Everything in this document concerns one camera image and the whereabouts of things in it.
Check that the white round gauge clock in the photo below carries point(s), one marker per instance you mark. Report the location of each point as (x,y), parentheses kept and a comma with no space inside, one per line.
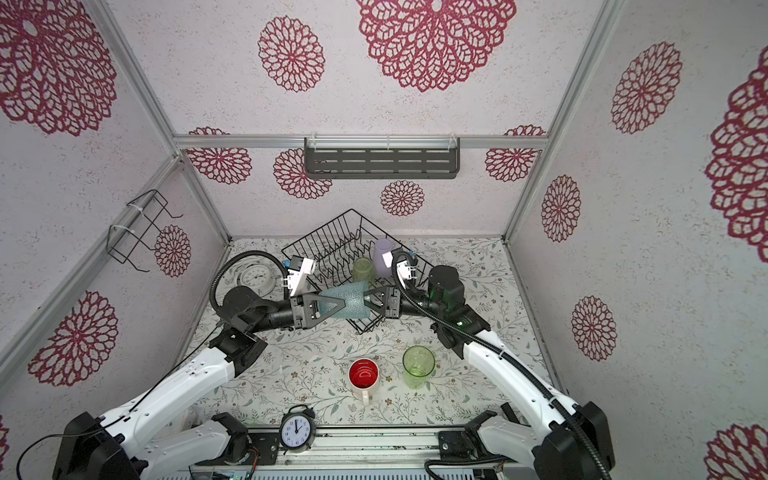
(264,279)

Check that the black wire dish rack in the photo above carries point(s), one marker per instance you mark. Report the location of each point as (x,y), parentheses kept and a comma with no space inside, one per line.
(335,246)

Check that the teal transparent cup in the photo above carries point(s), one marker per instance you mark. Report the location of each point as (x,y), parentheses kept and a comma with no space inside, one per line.
(353,295)

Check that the lavender plastic cup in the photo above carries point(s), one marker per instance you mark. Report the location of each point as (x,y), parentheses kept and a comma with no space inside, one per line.
(382,258)

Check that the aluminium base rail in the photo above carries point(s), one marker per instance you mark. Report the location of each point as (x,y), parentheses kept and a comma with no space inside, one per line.
(368,452)

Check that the red white mug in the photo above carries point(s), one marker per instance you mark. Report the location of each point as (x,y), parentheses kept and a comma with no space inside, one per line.
(363,377)

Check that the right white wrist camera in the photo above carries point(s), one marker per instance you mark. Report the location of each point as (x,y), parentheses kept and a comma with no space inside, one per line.
(404,264)

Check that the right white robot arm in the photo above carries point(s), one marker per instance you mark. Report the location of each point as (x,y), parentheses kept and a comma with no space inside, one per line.
(557,438)

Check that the black wire wall holder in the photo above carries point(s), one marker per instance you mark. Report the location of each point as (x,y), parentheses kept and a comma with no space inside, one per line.
(124,238)

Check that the grey wall shelf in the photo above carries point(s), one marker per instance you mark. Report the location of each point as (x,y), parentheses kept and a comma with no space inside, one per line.
(382,159)

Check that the black alarm clock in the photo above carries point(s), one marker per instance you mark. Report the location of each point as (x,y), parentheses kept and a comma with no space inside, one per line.
(297,429)

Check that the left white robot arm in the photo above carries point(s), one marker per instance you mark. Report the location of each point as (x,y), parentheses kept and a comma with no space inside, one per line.
(122,443)

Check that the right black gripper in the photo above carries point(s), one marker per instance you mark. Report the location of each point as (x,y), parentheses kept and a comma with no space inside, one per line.
(391,293)

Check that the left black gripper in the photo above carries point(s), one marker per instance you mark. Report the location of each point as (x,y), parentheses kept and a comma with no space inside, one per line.
(304,310)

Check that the green transparent cup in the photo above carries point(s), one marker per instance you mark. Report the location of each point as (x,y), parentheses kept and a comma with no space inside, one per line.
(419,364)
(363,271)

